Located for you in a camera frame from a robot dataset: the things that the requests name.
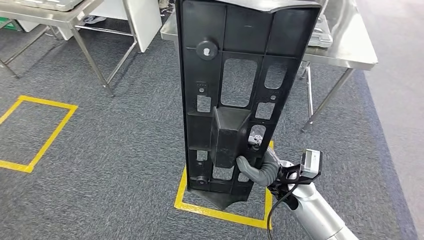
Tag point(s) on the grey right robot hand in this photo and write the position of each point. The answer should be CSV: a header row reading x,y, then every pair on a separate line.
x,y
251,175

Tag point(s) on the black plastic panel part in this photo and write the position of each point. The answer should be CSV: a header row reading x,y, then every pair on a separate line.
x,y
245,26

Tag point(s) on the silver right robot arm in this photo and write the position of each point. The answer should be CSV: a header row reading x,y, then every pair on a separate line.
x,y
314,212

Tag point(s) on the steel workbench table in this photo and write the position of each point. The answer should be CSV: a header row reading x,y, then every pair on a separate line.
x,y
348,43

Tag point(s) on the stamped sheet metal plate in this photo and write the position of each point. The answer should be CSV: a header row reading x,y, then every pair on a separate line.
x,y
321,36

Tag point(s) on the white board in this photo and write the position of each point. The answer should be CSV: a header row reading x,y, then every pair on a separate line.
x,y
145,23

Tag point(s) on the steel side table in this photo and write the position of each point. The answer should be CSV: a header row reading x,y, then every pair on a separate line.
x,y
59,18

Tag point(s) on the green plastic crate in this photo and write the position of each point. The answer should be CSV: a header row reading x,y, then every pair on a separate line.
x,y
8,24

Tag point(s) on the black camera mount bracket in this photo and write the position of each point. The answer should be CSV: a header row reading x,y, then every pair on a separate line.
x,y
285,179

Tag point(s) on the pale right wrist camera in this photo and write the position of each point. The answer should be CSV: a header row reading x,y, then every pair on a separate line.
x,y
313,162

